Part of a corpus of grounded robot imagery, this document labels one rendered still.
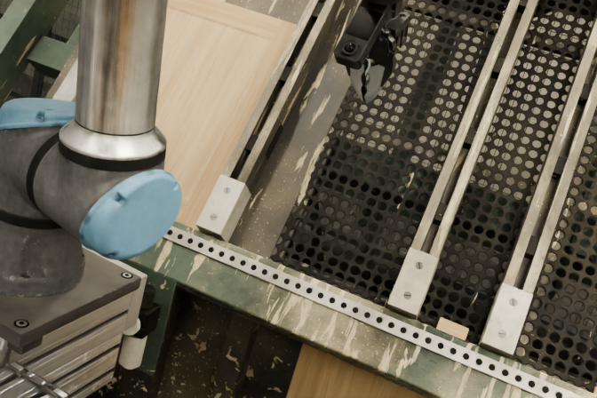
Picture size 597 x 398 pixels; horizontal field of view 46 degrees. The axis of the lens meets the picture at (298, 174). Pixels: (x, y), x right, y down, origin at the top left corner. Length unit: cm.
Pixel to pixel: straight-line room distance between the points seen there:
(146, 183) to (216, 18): 109
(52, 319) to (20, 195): 15
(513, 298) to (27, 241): 91
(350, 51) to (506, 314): 62
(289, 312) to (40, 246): 66
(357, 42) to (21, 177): 53
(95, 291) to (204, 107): 81
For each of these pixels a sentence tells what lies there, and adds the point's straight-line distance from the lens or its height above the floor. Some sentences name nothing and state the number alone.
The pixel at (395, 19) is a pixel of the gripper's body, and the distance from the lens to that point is 118.
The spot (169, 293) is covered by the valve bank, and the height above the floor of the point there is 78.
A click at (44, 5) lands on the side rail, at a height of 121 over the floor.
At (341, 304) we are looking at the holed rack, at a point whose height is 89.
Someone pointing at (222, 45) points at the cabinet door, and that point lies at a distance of 177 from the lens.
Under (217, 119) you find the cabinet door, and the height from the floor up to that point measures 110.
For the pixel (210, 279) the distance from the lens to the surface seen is 150.
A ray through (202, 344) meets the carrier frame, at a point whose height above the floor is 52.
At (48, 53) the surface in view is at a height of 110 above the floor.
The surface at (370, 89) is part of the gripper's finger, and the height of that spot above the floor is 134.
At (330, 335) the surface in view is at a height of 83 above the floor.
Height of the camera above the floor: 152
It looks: 17 degrees down
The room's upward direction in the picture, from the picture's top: 16 degrees clockwise
